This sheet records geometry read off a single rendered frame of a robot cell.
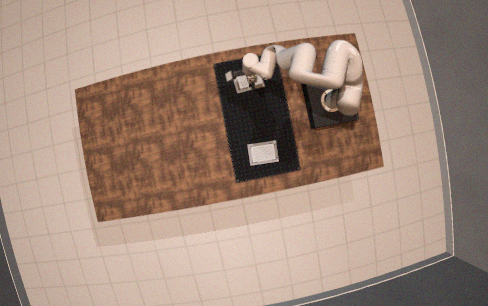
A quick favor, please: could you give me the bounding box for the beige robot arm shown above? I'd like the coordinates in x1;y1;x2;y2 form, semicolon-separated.
225;40;363;116

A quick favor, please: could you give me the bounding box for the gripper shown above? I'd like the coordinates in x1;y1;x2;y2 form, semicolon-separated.
246;74;257;90

